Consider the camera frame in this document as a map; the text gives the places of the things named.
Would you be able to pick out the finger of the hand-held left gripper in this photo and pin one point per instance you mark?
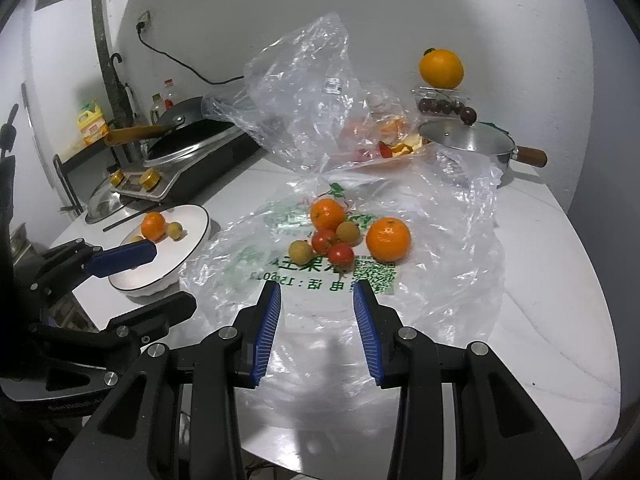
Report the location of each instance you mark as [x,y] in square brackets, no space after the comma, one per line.
[125,257]
[155,310]

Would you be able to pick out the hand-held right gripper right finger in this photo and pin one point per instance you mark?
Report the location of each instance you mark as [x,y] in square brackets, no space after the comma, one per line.
[367,330]

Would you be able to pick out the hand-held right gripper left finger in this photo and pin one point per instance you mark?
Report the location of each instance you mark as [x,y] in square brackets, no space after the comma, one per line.
[267,330]

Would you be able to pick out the small orange tangerine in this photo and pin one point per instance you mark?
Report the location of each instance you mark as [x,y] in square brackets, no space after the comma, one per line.
[388,239]
[153,225]
[327,213]

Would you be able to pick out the white round plate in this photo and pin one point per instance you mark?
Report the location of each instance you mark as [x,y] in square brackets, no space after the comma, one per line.
[175,257]

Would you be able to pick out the brown longan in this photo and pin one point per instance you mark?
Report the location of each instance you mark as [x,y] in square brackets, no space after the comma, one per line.
[176,230]
[348,233]
[300,251]

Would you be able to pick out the red cherry tomato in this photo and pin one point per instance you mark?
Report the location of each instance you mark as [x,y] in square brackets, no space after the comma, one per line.
[324,241]
[341,254]

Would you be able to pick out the printed clear plastic bag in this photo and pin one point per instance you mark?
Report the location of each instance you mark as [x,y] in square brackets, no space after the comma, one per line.
[450,270]

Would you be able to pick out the black chopstick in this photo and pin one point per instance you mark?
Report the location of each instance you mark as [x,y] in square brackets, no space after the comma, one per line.
[125,218]

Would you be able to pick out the steel domed wok lid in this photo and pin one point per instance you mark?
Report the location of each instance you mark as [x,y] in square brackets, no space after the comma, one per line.
[102,205]

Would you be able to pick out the black metal rack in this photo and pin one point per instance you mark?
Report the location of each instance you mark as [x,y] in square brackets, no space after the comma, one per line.
[80,155]

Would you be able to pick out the steel induction cooker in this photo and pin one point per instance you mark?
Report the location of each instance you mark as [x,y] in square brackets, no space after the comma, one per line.
[210,170]

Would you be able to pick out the yellow detergent bottle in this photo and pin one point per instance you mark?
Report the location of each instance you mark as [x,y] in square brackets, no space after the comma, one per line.
[92,122]

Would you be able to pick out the clear oil bottle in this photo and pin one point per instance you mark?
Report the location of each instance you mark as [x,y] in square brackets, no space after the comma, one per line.
[157,107]

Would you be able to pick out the black folded umbrella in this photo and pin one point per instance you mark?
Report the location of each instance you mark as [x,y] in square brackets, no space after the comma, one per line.
[119,90]

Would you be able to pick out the red capped sauce bottle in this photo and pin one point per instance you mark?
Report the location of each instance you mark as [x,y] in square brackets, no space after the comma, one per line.
[169,92]

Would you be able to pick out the orange peel pile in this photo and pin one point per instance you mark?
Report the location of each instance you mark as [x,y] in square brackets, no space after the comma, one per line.
[400,147]

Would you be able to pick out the dark vertical pipe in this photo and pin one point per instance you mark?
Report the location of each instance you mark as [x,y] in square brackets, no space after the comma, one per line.
[102,35]

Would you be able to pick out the clear box of dark fruit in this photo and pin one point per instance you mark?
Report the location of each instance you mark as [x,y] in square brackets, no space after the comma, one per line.
[440,102]

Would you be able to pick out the crumpled clear plastic bag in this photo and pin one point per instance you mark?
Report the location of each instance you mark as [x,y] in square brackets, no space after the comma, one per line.
[300,85]

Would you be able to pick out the large orange with leaf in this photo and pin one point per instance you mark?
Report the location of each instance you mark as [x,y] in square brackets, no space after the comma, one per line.
[441,67]

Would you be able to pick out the white wall socket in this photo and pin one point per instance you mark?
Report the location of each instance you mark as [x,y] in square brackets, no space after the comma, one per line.
[146,17]

